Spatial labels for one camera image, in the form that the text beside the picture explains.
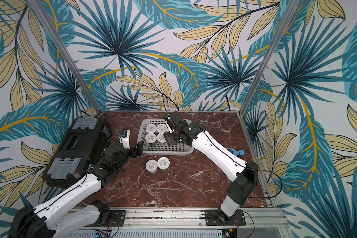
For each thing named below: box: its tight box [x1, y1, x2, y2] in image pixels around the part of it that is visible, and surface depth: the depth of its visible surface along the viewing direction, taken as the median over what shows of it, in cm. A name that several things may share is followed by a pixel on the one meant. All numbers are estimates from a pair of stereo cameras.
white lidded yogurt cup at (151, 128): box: [145, 123, 157, 134], surface depth 101 cm
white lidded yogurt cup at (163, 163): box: [156, 156, 171, 172], surface depth 87 cm
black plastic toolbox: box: [42, 115, 113, 189], surface depth 80 cm
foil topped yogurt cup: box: [145, 159, 159, 174], surface depth 87 cm
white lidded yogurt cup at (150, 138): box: [145, 132, 158, 144], surface depth 97 cm
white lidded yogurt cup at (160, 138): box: [156, 132, 167, 143], surface depth 97 cm
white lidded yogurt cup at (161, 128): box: [156, 123, 168, 133], surface depth 102 cm
